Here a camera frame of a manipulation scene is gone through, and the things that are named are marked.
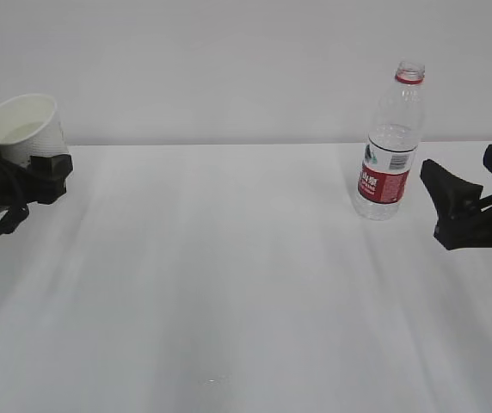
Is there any clear water bottle red label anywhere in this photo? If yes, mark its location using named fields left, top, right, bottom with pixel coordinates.
left=354, top=61, right=425, bottom=220

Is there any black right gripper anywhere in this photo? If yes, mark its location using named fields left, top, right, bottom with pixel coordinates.
left=420, top=145, right=492, bottom=250

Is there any white paper cup green logo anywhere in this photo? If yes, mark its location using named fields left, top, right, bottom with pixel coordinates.
left=0, top=94, right=69, bottom=167

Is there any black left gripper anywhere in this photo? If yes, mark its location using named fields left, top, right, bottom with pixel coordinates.
left=0, top=154, right=73, bottom=224

